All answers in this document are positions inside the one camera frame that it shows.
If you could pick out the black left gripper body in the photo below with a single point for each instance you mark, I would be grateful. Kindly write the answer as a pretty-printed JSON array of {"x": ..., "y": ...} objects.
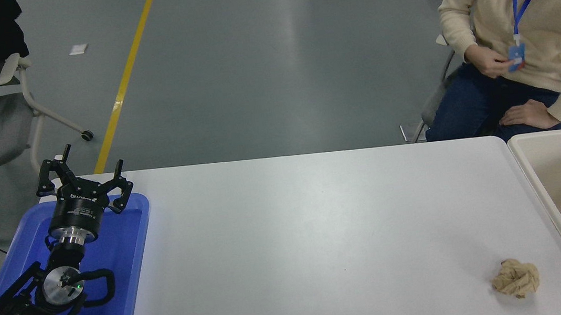
[{"x": 78, "y": 212}]

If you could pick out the person's right forearm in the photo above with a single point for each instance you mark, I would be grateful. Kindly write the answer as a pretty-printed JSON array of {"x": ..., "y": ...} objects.
[{"x": 456, "y": 29}]

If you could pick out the person's right hand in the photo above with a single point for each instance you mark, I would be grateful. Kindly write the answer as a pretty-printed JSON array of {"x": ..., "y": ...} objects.
[{"x": 486, "y": 60}]

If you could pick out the person's left hand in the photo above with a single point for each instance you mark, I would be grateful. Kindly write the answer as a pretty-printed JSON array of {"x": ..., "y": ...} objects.
[{"x": 529, "y": 116}]

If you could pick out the blue plastic tray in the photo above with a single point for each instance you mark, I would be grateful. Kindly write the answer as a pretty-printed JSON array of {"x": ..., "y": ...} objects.
[{"x": 122, "y": 249}]

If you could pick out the white paper scrap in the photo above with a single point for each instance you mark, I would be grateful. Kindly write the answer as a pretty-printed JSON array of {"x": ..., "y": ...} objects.
[{"x": 78, "y": 49}]

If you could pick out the grey chair under person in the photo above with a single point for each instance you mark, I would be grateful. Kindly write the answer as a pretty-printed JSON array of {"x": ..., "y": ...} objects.
[{"x": 435, "y": 103}]

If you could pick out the crumpled tan paper ball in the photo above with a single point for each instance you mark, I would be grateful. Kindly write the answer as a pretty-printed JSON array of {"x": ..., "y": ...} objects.
[{"x": 516, "y": 278}]

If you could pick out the blue badge card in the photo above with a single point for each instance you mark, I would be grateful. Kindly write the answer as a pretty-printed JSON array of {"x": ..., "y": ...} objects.
[{"x": 516, "y": 57}]

